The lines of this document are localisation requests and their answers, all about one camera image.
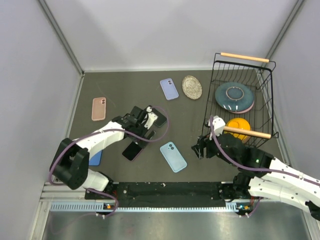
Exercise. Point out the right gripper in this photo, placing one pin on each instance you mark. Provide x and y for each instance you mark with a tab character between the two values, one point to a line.
204	141

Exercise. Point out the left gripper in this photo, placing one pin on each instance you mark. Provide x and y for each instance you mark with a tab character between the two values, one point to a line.
141	143

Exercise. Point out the purple-edged black phone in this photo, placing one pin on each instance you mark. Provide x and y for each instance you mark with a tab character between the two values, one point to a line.
132	151

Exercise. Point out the light blue phone case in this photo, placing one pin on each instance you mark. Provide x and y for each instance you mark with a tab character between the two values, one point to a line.
173	157

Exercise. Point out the pink phone case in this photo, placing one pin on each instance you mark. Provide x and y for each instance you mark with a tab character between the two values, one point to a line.
98	111

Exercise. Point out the teal-edged black phone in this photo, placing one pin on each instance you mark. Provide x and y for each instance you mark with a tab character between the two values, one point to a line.
160	120

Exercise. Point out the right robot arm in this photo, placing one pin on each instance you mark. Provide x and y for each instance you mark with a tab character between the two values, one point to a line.
261	174

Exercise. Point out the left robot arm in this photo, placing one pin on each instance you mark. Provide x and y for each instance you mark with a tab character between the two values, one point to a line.
70	164

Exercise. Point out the blue phone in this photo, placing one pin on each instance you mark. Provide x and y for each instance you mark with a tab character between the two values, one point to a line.
96	159

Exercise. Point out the lavender phone case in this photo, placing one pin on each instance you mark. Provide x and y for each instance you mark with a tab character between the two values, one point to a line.
169	89

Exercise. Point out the orange bowl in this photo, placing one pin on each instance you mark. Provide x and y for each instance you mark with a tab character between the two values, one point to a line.
239	123

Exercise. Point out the pink plate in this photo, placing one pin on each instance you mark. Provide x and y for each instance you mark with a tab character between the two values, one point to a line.
244	111

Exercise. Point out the speckled oval dish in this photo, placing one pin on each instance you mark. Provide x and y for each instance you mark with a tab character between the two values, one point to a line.
191	87

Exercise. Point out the blue glazed plate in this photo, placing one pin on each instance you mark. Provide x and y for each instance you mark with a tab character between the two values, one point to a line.
234	96

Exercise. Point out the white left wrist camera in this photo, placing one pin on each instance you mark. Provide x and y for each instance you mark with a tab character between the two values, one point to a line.
151	117

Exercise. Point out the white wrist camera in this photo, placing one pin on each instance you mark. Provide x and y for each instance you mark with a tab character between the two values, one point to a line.
216	126
151	117

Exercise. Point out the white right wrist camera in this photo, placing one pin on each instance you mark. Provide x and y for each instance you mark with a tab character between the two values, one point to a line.
216	126

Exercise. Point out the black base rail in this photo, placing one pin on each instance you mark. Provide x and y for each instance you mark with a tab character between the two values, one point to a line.
175	194

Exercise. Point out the black wire dish rack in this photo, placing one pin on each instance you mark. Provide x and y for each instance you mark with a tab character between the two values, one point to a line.
254	72

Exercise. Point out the grey cable duct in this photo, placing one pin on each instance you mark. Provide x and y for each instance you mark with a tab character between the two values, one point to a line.
102	207

